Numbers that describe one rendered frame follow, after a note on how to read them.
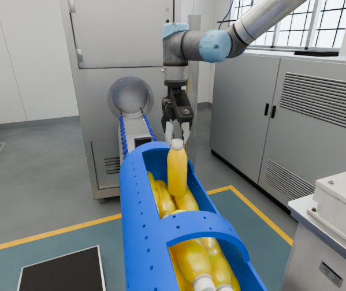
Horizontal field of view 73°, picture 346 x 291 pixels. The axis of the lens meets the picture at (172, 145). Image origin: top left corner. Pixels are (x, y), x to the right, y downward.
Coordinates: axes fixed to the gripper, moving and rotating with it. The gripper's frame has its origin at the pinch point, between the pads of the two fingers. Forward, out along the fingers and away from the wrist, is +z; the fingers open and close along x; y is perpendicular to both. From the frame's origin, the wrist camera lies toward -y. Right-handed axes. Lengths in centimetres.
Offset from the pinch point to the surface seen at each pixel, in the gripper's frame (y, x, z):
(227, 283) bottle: -39.6, -0.7, 15.1
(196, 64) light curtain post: 65, -28, -18
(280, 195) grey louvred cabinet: 90, -130, 111
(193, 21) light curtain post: 66, -26, -40
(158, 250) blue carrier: -36.5, 13.2, 5.1
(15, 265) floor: 81, 107, 126
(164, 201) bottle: -7.8, 6.1, 17.0
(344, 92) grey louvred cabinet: 59, -134, 3
